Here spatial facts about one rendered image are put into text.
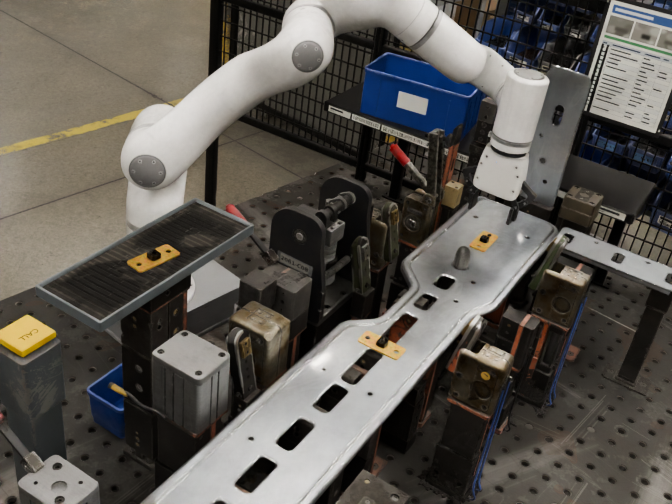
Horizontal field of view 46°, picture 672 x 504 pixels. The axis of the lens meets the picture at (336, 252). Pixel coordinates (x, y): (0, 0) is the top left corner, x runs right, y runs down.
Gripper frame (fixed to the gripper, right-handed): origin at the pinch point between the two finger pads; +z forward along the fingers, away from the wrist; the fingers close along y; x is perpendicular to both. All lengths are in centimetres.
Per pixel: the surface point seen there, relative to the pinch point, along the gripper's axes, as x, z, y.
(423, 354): -43.5, 8.3, 7.4
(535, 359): -7.9, 25.7, 20.7
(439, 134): 0.9, -12.3, -16.1
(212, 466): -87, 9, -5
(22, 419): -98, 8, -32
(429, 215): -2.2, 5.8, -13.0
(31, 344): -97, -7, -31
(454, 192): 6.3, 2.6, -11.4
